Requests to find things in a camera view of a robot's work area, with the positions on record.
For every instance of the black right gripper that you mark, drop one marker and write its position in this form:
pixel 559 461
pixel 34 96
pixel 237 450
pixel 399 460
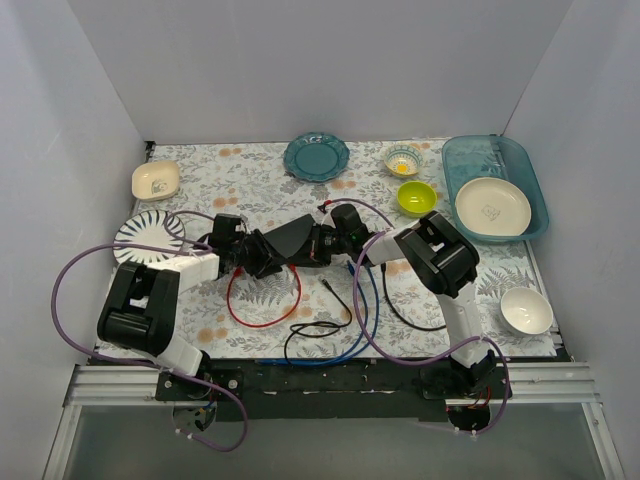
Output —
pixel 310 240

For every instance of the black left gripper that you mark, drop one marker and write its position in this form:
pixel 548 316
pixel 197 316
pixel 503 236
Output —
pixel 254 251

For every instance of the black network switch box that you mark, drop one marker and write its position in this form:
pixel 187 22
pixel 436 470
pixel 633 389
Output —
pixel 290 244

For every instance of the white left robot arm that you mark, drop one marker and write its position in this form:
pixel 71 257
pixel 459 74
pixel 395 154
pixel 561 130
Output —
pixel 140 310

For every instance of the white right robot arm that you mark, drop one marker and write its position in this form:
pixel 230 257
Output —
pixel 442 259

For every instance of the lime green bowl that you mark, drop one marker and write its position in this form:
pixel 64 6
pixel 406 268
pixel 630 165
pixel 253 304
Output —
pixel 415 199

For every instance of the teal scalloped plate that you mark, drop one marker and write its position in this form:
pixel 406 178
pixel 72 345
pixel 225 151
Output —
pixel 316 157

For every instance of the blue striped white plate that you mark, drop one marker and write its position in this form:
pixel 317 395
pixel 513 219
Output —
pixel 146 238

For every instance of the patterned small bowl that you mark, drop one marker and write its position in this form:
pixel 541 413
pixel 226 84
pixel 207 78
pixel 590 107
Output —
pixel 403 160

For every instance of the cream square bowl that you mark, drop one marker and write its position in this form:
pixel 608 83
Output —
pixel 154 181

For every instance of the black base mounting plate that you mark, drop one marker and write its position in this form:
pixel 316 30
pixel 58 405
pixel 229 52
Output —
pixel 359 389

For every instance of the teal plastic tray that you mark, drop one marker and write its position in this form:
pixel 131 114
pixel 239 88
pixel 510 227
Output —
pixel 476 156

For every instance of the cream round plate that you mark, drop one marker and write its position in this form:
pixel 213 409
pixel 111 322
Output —
pixel 493 207

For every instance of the white bowl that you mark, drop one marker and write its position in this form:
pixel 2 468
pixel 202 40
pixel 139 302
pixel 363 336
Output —
pixel 526 312

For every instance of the aluminium frame rail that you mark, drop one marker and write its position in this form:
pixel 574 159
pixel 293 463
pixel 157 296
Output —
pixel 363 420

